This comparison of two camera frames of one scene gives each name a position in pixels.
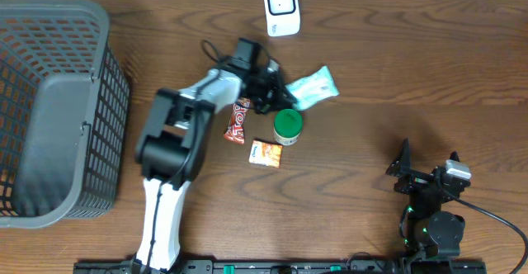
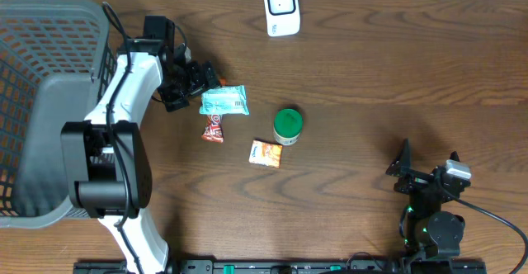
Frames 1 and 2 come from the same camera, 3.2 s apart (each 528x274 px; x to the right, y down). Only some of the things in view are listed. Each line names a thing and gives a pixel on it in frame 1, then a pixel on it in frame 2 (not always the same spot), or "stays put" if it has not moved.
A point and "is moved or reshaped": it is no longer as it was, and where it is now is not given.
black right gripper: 402,166 stays put
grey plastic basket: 64,107 stays put
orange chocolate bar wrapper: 235,130 → 213,131
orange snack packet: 265,153 stays put
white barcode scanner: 281,7 stays put
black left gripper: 284,100 → 204,77
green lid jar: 288,126 stays put
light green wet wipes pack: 313,89 is moved or reshaped
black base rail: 285,266 stays put
